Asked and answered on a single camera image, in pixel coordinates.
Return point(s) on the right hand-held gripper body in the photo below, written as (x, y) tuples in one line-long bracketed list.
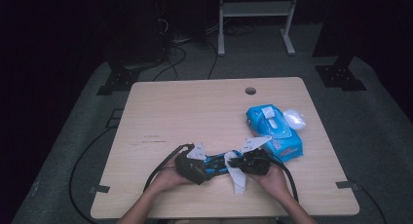
[(256, 162)]

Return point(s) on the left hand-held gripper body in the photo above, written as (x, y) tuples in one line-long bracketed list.
[(191, 168)]

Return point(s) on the white wet wipe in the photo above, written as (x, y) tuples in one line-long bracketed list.
[(238, 180)]

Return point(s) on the blue wet wipes pack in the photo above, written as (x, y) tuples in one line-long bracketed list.
[(285, 146)]

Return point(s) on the person's right hand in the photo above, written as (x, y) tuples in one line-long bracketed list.
[(271, 181)]

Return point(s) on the person's left hand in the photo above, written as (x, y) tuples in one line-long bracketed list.
[(170, 181)]

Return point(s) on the grey tape piece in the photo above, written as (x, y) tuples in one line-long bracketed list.
[(345, 185), (99, 189)]

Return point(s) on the black stand base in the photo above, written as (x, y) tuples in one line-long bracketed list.
[(118, 81), (339, 76)]

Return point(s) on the white metal stand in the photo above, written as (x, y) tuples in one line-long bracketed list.
[(256, 8)]

